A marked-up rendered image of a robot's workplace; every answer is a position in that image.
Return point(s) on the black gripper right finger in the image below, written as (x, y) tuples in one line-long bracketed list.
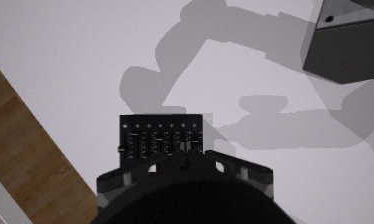
[(257, 175)]

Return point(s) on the black lighting desk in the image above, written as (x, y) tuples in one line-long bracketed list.
[(153, 134)]

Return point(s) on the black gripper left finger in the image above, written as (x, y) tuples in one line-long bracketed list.
[(111, 184)]

